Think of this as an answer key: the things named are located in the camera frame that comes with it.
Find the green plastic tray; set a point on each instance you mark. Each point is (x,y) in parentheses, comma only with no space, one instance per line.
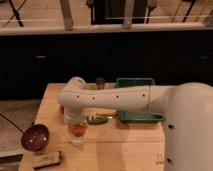
(137,117)

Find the small green plate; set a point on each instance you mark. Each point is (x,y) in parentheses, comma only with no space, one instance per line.
(91,120)

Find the red apple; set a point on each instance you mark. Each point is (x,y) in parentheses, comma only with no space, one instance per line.
(78,130)

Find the wooden block sponge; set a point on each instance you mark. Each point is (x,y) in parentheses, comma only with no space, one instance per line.
(45,160)

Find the brown capped bottle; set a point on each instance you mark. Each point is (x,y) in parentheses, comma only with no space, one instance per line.
(100,83)

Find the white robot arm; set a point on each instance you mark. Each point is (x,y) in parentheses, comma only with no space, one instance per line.
(188,109)

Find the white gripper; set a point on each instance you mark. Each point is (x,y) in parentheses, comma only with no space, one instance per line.
(74,117)

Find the white paper cup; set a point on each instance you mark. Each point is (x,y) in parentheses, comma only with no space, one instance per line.
(76,141)

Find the dark purple bowl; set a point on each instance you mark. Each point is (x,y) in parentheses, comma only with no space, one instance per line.
(35,138)

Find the orange bowl with nuts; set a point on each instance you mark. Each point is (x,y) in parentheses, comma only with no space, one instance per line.
(61,109)

